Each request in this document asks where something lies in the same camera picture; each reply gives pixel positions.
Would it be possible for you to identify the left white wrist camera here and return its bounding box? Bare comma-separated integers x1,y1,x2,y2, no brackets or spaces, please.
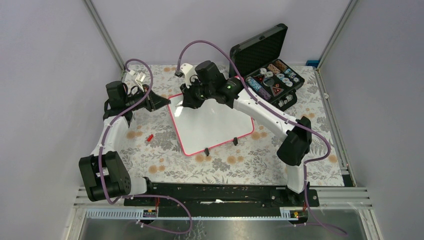
127,70,146,92

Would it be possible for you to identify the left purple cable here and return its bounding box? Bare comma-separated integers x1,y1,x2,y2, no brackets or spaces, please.
98,58,193,236

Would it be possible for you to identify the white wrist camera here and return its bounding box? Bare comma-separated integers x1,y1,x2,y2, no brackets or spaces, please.
127,70,146,92
174,63,196,89

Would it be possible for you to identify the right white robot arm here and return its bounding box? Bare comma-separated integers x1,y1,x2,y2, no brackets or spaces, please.
175,60,312,206

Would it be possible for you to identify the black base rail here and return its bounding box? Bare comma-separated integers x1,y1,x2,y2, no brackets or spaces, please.
124,182,320,218

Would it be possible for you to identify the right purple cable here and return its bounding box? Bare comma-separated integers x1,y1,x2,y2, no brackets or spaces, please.
177,40,349,238

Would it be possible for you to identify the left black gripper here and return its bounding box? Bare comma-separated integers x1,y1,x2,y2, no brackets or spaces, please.
124,84,171,112

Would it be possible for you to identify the blue object behind frame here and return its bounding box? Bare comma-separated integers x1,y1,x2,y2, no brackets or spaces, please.
305,60,320,68

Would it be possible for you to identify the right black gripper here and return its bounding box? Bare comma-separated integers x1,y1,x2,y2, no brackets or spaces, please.
180,77,214,110

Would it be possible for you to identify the open black chip case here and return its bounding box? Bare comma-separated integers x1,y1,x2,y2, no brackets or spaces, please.
229,23,305,112

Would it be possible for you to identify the pink framed whiteboard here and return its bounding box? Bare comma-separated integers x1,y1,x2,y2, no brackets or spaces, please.
167,93,255,156

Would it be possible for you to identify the red marker cap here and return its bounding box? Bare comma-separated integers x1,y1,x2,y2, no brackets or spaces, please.
146,134,154,142

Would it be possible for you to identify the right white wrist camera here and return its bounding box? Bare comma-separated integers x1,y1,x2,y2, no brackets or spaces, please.
174,63,196,89

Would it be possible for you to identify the purple cable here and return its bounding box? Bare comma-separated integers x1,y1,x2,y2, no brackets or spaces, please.
98,58,193,236
177,40,349,238

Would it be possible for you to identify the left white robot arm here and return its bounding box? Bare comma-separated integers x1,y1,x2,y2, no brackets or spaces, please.
78,81,171,202

